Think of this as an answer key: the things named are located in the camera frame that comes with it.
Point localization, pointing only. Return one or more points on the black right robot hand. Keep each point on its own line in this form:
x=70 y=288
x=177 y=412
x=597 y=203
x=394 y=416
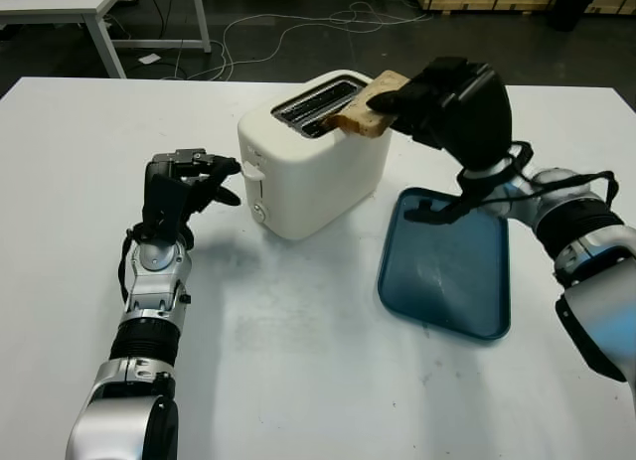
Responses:
x=477 y=117

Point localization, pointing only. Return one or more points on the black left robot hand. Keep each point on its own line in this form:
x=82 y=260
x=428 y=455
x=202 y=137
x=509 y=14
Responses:
x=211 y=182

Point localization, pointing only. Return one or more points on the white toaster lever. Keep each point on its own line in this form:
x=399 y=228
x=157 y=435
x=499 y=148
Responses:
x=251 y=171

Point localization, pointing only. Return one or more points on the white two-slot toaster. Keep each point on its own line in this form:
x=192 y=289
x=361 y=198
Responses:
x=318 y=187

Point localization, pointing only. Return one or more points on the toasted bread slice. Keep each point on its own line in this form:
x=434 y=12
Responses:
x=363 y=117

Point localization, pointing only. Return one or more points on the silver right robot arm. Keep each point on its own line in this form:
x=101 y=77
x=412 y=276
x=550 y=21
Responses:
x=596 y=321

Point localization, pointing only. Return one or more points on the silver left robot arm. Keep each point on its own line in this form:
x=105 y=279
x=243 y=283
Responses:
x=154 y=291

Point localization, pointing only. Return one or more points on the white toaster dial knob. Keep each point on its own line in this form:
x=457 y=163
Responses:
x=260 y=211

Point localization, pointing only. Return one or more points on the blue plastic tray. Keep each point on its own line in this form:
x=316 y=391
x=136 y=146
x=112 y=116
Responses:
x=442 y=276

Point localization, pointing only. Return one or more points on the white paper sheet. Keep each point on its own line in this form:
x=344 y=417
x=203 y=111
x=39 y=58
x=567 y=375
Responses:
x=149 y=59

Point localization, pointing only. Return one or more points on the black trash bin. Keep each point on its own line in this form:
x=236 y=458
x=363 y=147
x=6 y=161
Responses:
x=571 y=10

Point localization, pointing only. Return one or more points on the white office desk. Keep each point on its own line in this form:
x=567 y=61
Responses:
x=49 y=3

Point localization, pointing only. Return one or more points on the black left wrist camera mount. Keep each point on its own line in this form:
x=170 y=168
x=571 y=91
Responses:
x=168 y=201

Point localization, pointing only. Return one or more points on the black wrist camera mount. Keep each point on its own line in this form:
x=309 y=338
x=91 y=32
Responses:
x=437 y=215
x=168 y=201

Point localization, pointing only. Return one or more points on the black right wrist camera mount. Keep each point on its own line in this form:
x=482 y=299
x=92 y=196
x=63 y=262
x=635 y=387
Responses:
x=437 y=215

